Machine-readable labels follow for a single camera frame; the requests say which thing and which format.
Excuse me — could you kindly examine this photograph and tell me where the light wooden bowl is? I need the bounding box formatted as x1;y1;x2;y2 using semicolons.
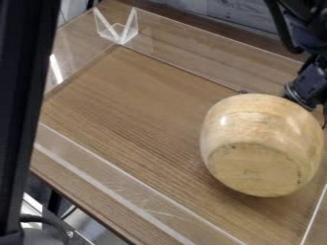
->
198;94;324;197

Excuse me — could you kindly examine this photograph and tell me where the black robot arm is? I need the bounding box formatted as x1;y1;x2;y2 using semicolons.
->
0;0;327;245

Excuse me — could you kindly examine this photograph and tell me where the black table leg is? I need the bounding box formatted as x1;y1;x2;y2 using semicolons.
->
46;190;62;215

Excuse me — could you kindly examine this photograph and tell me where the clear acrylic tray wall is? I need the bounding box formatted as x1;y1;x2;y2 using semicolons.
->
32;0;327;245

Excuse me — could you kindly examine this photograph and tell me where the clear acrylic corner bracket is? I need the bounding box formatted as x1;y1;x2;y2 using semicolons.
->
93;8;137;45

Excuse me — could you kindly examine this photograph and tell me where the black cable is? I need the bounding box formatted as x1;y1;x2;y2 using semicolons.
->
17;213;72;245

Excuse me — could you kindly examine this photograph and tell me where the metal base plate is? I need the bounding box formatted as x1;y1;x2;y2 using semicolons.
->
42;210;94;245

